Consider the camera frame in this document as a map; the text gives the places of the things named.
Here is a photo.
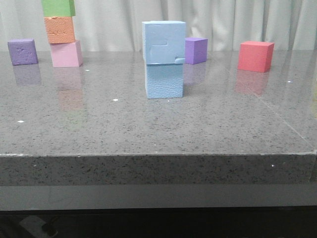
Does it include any smooth light blue foam block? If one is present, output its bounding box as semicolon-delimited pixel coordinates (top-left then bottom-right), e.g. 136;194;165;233
145;64;183;99

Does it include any textured light blue foam block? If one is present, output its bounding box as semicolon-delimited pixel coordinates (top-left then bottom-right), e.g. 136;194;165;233
142;20;186;64

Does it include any smooth purple foam block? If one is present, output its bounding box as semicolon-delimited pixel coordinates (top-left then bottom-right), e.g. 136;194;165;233
185;37;208;64

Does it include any pink foam block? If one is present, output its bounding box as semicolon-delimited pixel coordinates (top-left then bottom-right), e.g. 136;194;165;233
50;40;83;67

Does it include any grey curtain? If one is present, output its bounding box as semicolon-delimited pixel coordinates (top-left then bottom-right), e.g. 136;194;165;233
0;0;317;52

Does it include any dented orange foam block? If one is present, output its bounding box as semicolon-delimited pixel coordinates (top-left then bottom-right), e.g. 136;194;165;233
44;16;75;44

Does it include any dented purple foam block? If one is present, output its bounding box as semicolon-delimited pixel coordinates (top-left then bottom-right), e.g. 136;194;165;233
7;38;38;65

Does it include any green foam block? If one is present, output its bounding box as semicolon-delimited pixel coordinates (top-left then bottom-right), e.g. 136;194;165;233
41;0;76;17

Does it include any power adapter under table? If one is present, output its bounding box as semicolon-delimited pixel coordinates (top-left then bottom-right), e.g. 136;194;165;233
19;215;58;238

